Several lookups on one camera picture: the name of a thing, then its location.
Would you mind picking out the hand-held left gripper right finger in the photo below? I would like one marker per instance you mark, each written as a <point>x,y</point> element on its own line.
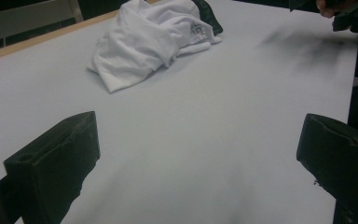
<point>341,155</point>

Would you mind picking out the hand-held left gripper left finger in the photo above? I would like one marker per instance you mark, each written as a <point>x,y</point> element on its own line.
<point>52,168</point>

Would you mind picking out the white shorts with black waistband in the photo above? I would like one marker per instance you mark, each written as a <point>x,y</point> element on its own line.
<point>143,46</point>

